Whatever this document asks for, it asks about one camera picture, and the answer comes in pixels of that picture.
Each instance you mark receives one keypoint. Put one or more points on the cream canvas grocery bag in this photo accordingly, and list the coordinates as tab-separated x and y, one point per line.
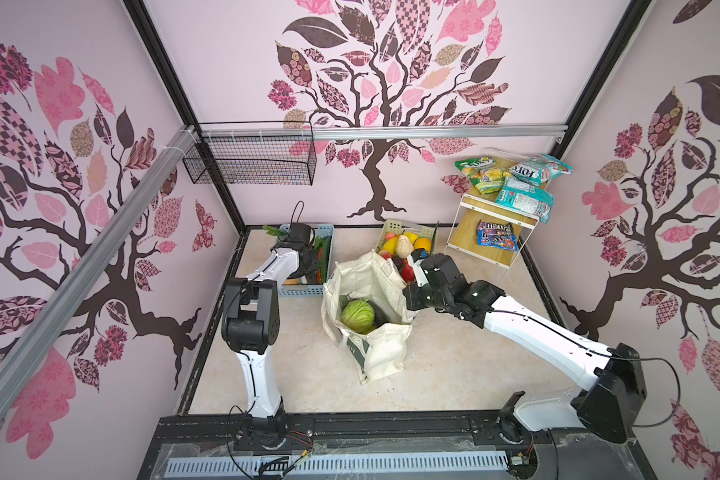
380	353

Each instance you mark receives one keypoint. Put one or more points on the white wooden shelf rack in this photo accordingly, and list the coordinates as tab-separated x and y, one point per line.
475	207

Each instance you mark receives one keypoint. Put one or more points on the white cable duct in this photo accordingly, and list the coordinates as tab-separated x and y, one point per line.
333	465

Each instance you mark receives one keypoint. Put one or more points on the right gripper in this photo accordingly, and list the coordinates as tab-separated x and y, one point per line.
411	295

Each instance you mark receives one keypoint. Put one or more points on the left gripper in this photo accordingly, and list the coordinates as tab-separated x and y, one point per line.
313	263

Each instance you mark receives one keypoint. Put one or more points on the green cabbage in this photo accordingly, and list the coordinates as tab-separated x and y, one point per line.
358	316

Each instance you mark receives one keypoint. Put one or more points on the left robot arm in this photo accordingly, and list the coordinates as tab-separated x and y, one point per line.
251	319

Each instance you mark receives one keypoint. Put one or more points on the red strawberry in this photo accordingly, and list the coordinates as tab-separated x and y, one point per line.
407	273

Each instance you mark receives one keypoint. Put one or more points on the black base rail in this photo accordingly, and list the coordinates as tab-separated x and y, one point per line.
548	454

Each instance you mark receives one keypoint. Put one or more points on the green cucumber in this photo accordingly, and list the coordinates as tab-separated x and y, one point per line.
323	257

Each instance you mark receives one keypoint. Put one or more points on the orange fruit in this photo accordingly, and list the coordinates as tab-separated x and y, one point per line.
424	244

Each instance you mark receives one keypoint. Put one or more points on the yellow banana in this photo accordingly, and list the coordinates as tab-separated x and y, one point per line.
390	245

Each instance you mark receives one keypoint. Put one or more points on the black wire wall basket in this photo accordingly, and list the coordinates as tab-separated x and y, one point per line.
254	153

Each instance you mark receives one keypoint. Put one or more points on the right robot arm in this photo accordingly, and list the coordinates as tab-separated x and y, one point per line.
609	384

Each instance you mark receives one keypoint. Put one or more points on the blue plastic vegetable basket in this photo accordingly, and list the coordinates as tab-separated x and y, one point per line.
295	287

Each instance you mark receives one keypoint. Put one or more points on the green plastic fruit basket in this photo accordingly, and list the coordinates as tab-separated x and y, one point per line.
395	228

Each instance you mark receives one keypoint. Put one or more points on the yellow lemon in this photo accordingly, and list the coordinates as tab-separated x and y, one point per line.
411	236

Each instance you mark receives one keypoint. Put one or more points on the beige pear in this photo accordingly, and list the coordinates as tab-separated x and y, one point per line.
404	248

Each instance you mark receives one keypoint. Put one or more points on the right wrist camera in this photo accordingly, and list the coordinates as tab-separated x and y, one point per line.
417	267

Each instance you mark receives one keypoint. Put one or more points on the teal white snack bag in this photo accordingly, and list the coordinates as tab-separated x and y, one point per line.
540	169

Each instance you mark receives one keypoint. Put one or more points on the dark purple eggplant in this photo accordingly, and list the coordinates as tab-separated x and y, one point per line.
380	317

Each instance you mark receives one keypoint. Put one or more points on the green yellow snack bag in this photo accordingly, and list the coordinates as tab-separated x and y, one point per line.
485	174

